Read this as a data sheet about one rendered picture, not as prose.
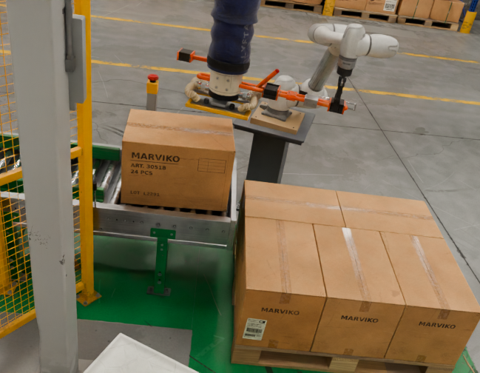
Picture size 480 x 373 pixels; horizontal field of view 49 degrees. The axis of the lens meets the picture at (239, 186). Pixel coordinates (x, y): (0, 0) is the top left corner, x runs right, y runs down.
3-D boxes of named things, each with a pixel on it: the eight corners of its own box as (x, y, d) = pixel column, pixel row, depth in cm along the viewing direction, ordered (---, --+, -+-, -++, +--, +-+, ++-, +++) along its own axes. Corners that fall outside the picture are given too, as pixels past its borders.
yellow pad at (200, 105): (184, 106, 277) (186, 98, 275) (190, 100, 286) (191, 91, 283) (247, 121, 274) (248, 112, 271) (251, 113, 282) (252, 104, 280)
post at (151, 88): (140, 212, 384) (146, 82, 330) (141, 206, 389) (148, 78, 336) (149, 212, 384) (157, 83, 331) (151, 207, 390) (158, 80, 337)
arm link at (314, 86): (291, 92, 376) (320, 95, 380) (292, 111, 369) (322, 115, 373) (331, 15, 308) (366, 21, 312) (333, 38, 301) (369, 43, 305)
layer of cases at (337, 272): (234, 345, 275) (245, 288, 253) (235, 229, 359) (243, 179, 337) (455, 365, 284) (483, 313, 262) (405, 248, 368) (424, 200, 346)
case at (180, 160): (120, 203, 296) (121, 140, 275) (128, 166, 330) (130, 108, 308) (226, 212, 304) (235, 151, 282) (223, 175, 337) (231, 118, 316)
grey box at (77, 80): (26, 96, 185) (19, 10, 169) (31, 90, 190) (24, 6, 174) (83, 103, 187) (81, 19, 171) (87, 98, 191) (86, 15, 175)
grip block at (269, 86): (260, 98, 276) (262, 87, 273) (264, 91, 284) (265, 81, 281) (276, 101, 275) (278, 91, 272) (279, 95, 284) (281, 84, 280)
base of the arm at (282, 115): (263, 103, 381) (265, 97, 378) (292, 113, 377) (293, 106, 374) (255, 112, 366) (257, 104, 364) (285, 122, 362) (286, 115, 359)
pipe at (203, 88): (186, 98, 277) (187, 89, 274) (199, 83, 298) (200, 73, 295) (249, 113, 274) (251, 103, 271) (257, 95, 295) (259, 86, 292)
